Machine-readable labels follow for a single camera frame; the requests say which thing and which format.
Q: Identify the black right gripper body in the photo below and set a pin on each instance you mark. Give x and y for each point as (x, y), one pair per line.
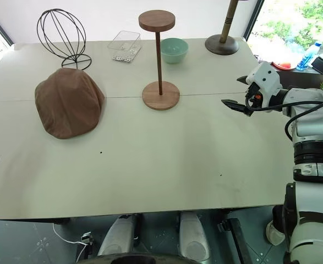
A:
(254, 99)

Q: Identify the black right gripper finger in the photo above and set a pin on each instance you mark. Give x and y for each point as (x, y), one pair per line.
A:
(242, 79)
(236, 105)

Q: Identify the brown cap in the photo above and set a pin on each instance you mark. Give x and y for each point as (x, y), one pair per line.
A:
(67, 107)

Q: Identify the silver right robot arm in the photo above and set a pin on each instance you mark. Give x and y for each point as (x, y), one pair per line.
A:
(309, 129)

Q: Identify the dark wooden round-base stand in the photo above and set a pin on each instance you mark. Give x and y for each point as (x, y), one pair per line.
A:
(221, 45)

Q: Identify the wooden disc-top hat stand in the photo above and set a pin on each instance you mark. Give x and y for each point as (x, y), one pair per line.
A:
(159, 71)

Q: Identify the red plastic dish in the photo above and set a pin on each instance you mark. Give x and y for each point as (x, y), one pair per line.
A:
(285, 65)

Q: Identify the clear plastic water bottle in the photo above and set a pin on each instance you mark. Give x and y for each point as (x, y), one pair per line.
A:
(308, 56)

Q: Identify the mint green bowl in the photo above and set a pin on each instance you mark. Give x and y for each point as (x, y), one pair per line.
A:
(175, 55)

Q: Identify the clear plastic box with washers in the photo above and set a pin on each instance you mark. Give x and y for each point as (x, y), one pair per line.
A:
(128, 41)

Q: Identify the black table leg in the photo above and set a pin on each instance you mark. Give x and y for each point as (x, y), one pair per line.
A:
(236, 239)

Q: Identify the grey right robot leg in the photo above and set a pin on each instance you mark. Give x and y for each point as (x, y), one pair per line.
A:
(192, 236)

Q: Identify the grey robot leg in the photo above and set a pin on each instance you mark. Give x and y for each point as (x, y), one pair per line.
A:
(192, 236)
(120, 236)

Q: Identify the grey left robot leg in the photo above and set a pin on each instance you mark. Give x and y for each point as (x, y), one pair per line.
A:
(120, 236)

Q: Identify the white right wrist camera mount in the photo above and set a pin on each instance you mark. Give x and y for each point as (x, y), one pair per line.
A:
(265, 79)

